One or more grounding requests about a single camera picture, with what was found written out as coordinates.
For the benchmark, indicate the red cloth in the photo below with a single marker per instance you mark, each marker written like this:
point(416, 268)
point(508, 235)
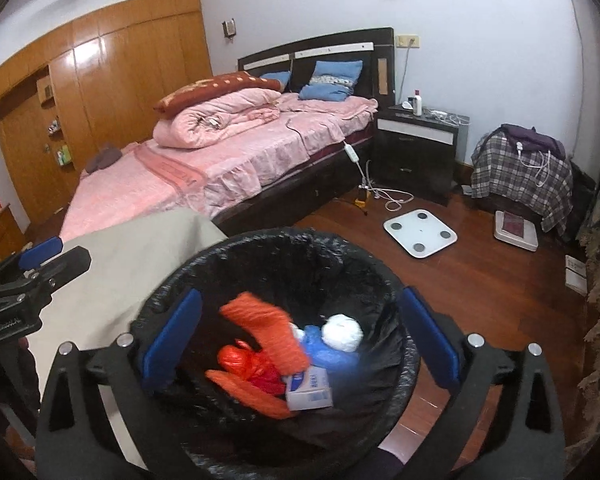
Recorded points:
point(265, 375)

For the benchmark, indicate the white bathroom scale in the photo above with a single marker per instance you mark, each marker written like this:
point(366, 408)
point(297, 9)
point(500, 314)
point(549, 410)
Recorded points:
point(420, 233)

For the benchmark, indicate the orange foam net sheet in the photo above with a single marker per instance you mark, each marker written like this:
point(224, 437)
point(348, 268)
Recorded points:
point(249, 395)

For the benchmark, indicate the white blanket controller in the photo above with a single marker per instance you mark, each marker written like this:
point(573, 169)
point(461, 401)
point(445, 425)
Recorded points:
point(352, 154)

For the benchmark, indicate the bed with pink sheet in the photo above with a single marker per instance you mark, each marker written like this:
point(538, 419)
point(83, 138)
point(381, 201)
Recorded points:
point(149, 178)

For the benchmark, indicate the white paper ball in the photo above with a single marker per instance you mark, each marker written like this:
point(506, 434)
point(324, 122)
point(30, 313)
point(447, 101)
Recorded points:
point(342, 333)

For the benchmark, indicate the black lined trash bin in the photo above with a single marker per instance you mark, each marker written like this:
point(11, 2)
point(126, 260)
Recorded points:
point(311, 276)

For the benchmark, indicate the blue plastic bag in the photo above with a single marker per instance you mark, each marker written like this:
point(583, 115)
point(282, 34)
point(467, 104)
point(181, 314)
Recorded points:
point(320, 355)

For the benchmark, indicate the purple garment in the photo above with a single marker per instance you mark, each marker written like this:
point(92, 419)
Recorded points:
point(528, 139)

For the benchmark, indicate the wall power outlet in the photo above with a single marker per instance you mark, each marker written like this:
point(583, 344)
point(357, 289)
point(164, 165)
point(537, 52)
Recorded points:
point(408, 41)

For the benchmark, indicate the wooden desk cabinet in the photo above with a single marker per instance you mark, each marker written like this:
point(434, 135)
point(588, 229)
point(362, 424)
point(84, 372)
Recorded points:
point(12, 238)

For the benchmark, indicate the blue pillow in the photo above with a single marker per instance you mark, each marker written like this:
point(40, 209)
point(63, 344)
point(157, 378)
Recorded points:
point(332, 81)
point(282, 78)

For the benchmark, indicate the wooden wardrobe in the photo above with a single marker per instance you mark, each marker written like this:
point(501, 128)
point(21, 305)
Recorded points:
point(92, 81)

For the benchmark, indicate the black white nightstand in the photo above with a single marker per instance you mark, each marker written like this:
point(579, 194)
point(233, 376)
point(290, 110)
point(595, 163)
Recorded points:
point(418, 154)

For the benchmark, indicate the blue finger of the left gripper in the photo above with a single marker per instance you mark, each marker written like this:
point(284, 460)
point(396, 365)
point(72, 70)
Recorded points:
point(34, 257)
point(62, 269)

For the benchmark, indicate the red plastic bag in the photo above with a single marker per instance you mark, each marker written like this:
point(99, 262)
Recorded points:
point(239, 359)

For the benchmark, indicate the red brown folded blanket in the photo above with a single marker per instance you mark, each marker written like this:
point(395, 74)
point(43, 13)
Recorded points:
point(207, 89)

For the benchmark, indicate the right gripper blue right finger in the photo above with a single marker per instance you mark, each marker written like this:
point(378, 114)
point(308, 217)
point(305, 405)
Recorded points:
point(525, 439)

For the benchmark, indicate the white lotion bottle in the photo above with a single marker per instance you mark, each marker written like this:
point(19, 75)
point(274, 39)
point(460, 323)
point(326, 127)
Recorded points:
point(417, 103)

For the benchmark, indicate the plaid covered chair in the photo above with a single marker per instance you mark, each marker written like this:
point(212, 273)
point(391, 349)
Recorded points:
point(537, 180)

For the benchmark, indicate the white blue tissue box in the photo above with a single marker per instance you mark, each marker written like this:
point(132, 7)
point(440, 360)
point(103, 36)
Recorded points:
point(308, 390)

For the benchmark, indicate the dark slippers on bed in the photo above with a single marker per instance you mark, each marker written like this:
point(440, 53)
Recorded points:
point(106, 157)

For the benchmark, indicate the folded pink quilt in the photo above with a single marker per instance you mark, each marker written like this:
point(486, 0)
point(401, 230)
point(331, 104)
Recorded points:
point(219, 119)

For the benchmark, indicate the grey table cloth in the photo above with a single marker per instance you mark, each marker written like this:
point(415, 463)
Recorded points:
point(129, 262)

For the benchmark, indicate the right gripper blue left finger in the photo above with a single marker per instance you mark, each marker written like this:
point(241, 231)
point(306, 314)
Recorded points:
point(98, 419)

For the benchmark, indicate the dark bed headboard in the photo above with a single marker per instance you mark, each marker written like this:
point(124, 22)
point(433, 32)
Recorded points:
point(374, 47)

